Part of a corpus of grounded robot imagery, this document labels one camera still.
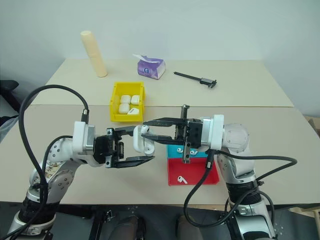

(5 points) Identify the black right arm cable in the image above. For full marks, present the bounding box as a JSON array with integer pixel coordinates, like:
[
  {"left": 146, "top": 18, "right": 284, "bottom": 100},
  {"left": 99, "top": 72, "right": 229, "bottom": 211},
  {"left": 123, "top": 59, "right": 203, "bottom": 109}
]
[{"left": 183, "top": 149, "right": 298, "bottom": 230}]

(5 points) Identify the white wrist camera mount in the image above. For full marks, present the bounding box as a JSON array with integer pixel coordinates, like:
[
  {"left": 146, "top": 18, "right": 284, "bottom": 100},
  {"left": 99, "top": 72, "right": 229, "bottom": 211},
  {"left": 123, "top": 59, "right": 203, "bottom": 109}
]
[
  {"left": 201, "top": 114, "right": 225, "bottom": 152},
  {"left": 72, "top": 121, "right": 97, "bottom": 153}
]

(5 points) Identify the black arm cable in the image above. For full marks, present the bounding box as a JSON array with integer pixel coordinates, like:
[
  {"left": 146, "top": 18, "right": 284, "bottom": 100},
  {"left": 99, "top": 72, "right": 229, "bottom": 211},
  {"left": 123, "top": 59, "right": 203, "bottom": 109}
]
[
  {"left": 183, "top": 149, "right": 298, "bottom": 230},
  {"left": 17, "top": 84, "right": 90, "bottom": 237}
]

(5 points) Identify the blue plastic tray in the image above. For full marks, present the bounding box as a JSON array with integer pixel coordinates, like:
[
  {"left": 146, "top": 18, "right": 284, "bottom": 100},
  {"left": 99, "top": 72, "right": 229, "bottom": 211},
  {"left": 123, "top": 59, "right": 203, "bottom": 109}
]
[{"left": 166, "top": 143, "right": 210, "bottom": 160}]

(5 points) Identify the beige cylindrical roll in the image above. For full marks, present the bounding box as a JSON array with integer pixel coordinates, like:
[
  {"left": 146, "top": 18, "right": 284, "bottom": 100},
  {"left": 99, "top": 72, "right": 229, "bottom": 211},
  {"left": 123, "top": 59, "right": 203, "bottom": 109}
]
[{"left": 80, "top": 30, "right": 109, "bottom": 78}]

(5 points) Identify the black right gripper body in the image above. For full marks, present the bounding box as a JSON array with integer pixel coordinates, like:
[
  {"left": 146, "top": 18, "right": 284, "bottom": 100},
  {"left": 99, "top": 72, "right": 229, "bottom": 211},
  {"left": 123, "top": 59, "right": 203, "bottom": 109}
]
[{"left": 174, "top": 104, "right": 204, "bottom": 164}]

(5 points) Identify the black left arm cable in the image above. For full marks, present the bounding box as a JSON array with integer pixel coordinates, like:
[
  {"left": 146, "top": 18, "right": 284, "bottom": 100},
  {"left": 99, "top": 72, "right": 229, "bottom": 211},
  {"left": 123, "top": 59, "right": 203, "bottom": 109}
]
[{"left": 17, "top": 84, "right": 90, "bottom": 237}]

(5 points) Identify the purple tissue pack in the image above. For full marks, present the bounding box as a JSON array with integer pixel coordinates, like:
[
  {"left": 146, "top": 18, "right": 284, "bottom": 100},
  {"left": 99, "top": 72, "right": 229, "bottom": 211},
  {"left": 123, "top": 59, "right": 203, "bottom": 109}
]
[{"left": 132, "top": 53, "right": 166, "bottom": 80}]

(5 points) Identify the black vernier caliper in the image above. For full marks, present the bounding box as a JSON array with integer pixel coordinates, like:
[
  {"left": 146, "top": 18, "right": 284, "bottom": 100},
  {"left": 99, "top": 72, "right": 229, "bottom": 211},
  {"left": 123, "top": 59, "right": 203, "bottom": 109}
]
[{"left": 173, "top": 71, "right": 218, "bottom": 91}]

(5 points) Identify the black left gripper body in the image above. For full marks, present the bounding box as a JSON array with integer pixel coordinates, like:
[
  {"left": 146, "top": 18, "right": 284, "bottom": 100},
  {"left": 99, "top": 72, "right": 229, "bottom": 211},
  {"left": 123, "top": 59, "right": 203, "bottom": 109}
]
[{"left": 92, "top": 127, "right": 125, "bottom": 169}]

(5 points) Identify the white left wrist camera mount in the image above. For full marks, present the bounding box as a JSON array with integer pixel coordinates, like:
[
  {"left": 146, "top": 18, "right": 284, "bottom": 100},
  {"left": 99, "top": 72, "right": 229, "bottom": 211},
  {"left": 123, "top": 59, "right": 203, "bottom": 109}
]
[{"left": 72, "top": 121, "right": 97, "bottom": 153}]

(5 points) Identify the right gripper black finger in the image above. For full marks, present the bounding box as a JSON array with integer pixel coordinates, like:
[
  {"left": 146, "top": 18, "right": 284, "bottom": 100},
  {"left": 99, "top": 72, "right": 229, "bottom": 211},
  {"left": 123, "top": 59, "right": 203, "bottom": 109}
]
[
  {"left": 142, "top": 116, "right": 187, "bottom": 129},
  {"left": 140, "top": 133, "right": 187, "bottom": 146}
]

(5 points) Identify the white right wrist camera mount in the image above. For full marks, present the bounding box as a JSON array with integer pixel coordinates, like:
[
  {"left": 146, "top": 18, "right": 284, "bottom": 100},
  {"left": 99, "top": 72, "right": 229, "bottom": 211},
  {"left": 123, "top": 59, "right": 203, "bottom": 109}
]
[{"left": 201, "top": 114, "right": 225, "bottom": 152}]

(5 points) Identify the black chair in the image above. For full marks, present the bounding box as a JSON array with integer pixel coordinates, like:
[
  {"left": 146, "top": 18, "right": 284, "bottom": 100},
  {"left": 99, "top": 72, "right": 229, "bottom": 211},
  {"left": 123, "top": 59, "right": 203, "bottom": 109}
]
[{"left": 0, "top": 79, "right": 20, "bottom": 111}]

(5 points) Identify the red plastic tray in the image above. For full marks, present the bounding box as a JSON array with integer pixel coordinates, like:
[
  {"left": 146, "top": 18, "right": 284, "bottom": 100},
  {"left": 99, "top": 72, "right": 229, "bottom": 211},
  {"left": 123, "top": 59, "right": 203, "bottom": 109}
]
[{"left": 166, "top": 156, "right": 220, "bottom": 187}]

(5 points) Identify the yellow plastic bin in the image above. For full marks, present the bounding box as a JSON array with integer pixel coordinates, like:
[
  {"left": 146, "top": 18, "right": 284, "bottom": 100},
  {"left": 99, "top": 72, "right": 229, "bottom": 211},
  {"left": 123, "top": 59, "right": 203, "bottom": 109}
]
[{"left": 109, "top": 81, "right": 146, "bottom": 123}]

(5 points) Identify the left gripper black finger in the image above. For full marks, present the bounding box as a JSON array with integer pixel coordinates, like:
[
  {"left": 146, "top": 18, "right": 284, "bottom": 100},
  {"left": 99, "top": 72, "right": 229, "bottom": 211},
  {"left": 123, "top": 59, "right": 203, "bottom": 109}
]
[
  {"left": 116, "top": 155, "right": 156, "bottom": 169},
  {"left": 112, "top": 125, "right": 137, "bottom": 138}
]

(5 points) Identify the black table frame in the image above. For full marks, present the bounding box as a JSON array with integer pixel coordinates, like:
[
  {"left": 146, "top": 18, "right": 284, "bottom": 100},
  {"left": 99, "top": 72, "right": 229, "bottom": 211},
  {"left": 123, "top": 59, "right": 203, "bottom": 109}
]
[{"left": 56, "top": 202, "right": 320, "bottom": 240}]

